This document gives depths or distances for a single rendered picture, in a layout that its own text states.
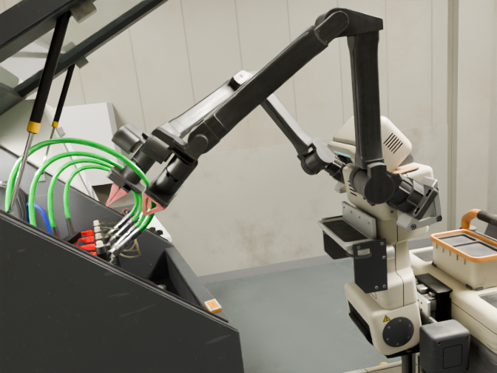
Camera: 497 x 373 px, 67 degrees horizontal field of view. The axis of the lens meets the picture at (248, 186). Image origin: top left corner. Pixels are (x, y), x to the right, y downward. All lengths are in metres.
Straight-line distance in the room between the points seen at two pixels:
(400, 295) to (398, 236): 0.18
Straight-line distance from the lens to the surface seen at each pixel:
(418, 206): 1.00
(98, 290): 0.81
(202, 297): 1.10
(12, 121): 1.45
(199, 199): 3.08
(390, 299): 1.26
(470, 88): 3.68
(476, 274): 1.39
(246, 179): 3.08
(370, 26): 0.89
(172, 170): 0.88
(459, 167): 3.70
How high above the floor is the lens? 1.46
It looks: 13 degrees down
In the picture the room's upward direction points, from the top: 6 degrees counter-clockwise
